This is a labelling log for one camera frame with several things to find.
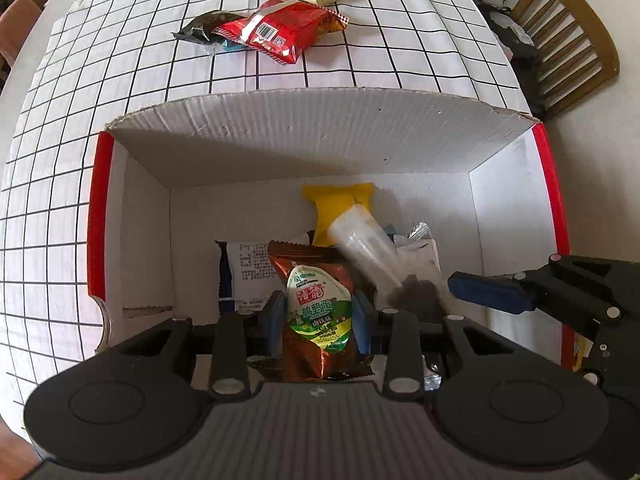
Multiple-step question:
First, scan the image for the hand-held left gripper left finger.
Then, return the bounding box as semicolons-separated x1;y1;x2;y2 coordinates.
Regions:
102;290;287;402

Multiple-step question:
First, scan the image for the slatted wooden chair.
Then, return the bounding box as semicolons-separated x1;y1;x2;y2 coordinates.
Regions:
510;0;621;121

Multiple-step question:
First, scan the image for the dark green snack packet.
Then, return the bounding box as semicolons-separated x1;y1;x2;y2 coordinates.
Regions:
172;10;242;44

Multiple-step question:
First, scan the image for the white and blue snack packet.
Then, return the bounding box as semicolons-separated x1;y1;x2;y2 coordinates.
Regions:
216;240;275;314

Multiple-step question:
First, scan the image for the checked white tablecloth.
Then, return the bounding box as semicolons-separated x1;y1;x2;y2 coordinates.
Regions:
0;0;533;406

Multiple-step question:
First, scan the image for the small blue packet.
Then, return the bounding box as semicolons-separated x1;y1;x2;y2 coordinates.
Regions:
207;40;249;55

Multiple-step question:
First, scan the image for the brown foil snack packet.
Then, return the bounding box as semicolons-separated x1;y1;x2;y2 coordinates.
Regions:
267;240;376;384

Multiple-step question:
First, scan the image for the white and red cardboard box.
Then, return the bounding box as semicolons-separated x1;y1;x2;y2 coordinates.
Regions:
86;87;571;401

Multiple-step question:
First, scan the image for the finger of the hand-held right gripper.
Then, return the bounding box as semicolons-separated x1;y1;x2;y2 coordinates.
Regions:
447;254;640;334

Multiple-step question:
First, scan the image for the black bag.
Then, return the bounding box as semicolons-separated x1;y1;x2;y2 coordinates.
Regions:
477;0;548;118

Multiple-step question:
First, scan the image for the dark snack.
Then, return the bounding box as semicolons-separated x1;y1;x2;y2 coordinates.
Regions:
327;203;453;322

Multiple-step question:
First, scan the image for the silver and black foil packet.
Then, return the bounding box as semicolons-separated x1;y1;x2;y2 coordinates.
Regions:
392;222;442;283

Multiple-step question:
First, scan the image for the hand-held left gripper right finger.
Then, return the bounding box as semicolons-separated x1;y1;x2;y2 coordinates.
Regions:
351;292;522;397

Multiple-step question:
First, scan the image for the red snack packet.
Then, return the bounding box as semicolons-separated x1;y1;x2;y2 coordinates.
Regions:
212;0;349;66

